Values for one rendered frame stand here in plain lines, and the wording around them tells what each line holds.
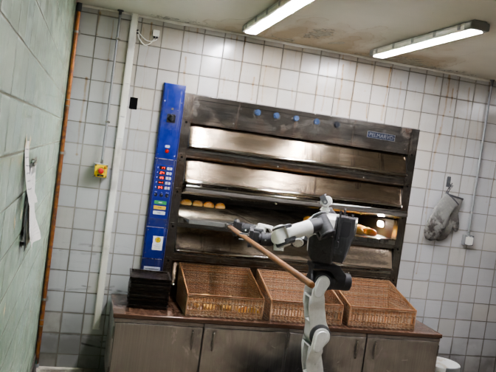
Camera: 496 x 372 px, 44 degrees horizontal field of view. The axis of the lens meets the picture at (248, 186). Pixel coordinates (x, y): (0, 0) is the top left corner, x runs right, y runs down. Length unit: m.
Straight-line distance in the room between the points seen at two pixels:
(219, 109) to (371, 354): 2.12
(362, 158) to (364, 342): 1.43
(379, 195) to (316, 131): 0.75
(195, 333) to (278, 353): 0.61
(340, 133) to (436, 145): 0.84
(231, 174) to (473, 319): 2.48
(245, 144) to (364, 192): 1.06
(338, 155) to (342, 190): 0.28
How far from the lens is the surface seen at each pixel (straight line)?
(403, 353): 4.87
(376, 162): 5.09
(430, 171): 5.32
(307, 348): 4.23
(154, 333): 4.26
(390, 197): 5.17
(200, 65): 4.67
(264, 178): 4.77
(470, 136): 5.51
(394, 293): 5.16
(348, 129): 5.00
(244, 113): 4.73
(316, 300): 4.02
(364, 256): 5.15
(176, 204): 4.65
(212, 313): 4.34
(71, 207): 4.61
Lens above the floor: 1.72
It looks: 3 degrees down
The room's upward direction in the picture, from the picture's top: 8 degrees clockwise
